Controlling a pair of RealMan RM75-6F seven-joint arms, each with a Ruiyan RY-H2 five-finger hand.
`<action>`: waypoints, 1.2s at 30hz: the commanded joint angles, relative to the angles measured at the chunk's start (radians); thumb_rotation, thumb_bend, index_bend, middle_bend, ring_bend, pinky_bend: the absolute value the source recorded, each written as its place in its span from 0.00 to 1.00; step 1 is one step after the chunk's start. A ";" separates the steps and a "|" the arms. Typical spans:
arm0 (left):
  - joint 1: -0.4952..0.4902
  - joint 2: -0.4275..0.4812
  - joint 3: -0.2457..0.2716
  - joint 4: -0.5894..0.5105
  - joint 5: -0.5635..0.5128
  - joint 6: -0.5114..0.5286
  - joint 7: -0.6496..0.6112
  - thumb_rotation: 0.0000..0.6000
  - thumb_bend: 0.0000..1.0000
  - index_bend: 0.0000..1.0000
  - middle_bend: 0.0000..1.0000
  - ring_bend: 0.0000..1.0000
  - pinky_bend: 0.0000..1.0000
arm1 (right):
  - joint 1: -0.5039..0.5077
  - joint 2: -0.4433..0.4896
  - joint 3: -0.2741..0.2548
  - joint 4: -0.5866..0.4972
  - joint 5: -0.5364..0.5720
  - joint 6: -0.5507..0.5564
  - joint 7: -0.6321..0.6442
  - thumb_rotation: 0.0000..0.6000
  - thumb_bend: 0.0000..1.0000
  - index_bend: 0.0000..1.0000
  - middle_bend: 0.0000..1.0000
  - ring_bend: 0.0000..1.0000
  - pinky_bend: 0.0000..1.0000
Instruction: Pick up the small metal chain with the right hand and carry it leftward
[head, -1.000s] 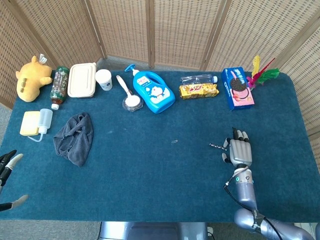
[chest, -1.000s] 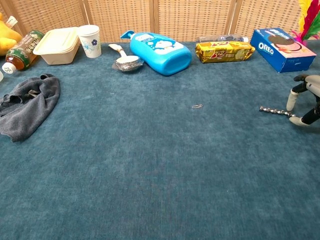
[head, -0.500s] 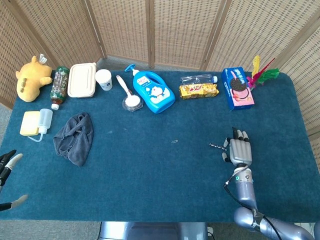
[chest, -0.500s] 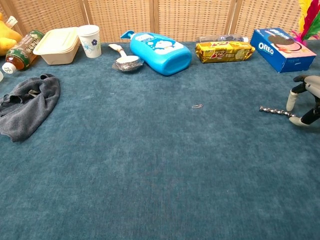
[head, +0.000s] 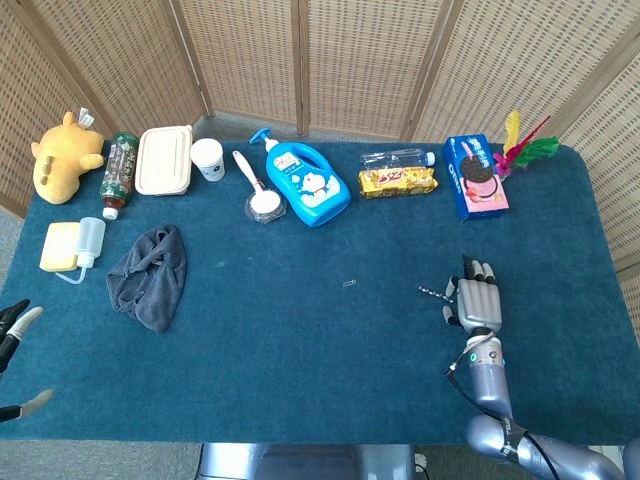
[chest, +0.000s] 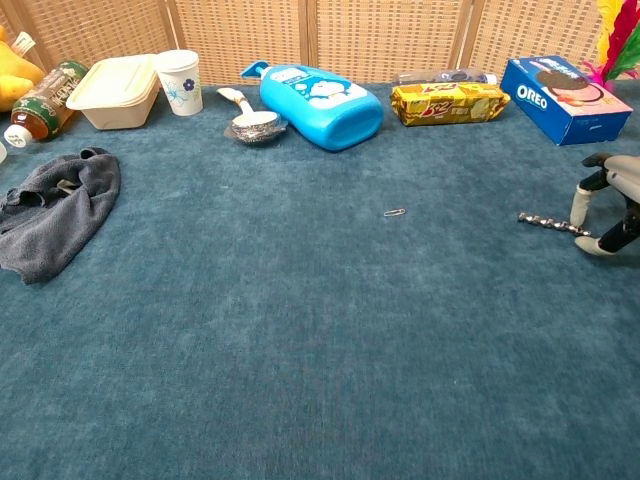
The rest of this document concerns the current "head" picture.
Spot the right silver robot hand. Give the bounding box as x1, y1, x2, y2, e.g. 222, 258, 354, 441
441, 254, 503, 336

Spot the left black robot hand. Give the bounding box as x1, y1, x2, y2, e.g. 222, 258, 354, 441
0, 298, 56, 424

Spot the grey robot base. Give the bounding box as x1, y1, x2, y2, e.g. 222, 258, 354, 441
197, 442, 427, 480

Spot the yellow sponge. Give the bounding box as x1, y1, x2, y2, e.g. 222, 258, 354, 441
38, 221, 82, 274

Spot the blue Oreo box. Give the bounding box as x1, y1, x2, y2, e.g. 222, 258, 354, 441
442, 132, 511, 223

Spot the white squeeze wash bottle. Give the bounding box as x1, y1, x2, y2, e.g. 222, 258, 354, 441
53, 215, 108, 286

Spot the yellow biscuit pack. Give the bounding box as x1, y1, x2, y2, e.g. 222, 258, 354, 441
357, 165, 440, 201

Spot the dark grey towel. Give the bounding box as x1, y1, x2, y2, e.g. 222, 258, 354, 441
105, 223, 188, 335

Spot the colourful feather shuttlecock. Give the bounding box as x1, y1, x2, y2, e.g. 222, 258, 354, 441
492, 110, 562, 179

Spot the clear plastic water bottle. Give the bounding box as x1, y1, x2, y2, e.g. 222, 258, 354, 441
360, 149, 437, 172

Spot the yellow plush toy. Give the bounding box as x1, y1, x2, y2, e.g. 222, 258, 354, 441
30, 107, 107, 206

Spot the blue table cover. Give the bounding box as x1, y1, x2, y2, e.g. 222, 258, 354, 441
0, 140, 640, 447

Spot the brown tea bottle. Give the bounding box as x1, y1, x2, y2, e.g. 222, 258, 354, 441
99, 131, 142, 221

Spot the blue detergent pump bottle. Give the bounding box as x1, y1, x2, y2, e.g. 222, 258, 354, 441
249, 128, 352, 229

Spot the beige lidded food container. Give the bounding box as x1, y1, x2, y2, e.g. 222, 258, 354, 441
134, 124, 195, 198

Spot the woven rattan folding screen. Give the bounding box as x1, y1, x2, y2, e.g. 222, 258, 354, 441
0, 0, 640, 346

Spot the white paper cup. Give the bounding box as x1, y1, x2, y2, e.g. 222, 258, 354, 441
189, 137, 226, 183

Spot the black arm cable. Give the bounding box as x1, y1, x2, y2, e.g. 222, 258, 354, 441
446, 332, 562, 480

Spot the white-handled steel wool scrubber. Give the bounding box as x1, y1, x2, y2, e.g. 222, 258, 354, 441
231, 150, 289, 225

